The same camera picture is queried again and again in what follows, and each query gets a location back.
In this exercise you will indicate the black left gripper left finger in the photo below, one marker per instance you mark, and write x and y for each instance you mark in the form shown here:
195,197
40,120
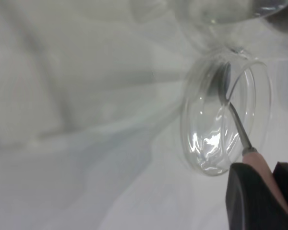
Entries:
249,198

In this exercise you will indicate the double-walled glass cup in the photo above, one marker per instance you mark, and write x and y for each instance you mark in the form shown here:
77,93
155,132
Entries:
225,9

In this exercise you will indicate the round clear glass lid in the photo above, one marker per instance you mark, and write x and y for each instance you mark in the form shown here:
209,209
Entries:
206,134

